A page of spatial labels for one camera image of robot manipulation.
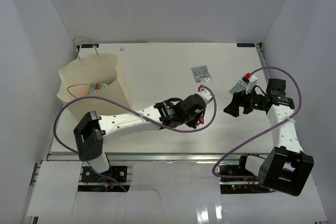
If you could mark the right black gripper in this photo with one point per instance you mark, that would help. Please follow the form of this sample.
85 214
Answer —
239 98

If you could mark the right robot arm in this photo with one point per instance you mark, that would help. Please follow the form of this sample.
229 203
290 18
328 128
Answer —
286 168

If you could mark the teal fruit candy bag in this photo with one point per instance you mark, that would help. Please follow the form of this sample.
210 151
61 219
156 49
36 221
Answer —
97 87

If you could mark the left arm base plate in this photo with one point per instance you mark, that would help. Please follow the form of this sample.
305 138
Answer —
115 180

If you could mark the red snack packet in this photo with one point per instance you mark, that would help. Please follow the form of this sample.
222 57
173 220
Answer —
200 121

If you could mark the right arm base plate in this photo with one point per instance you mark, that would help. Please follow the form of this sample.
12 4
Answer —
231 186

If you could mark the left blue table label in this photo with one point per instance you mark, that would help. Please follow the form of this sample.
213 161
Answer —
89 45

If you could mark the beige paper bag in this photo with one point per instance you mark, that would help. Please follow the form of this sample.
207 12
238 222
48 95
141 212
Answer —
96 74

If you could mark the aluminium front rail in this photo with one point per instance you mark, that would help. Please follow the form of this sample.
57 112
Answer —
127 157

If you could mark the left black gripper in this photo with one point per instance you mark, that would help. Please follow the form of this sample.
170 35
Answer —
193 122

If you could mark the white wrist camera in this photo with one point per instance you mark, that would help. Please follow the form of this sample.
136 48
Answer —
248 81
204 94

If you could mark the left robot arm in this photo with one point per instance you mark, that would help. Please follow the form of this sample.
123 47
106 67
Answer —
92 128

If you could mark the silver grey sachet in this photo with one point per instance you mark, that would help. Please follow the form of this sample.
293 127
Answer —
240 86
201 74

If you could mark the blue table label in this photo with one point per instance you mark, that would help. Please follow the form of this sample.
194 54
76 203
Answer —
89 45
246 45

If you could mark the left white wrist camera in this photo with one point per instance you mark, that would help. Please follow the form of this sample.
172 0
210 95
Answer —
204 94

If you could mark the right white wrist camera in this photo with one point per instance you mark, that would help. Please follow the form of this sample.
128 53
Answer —
248 81

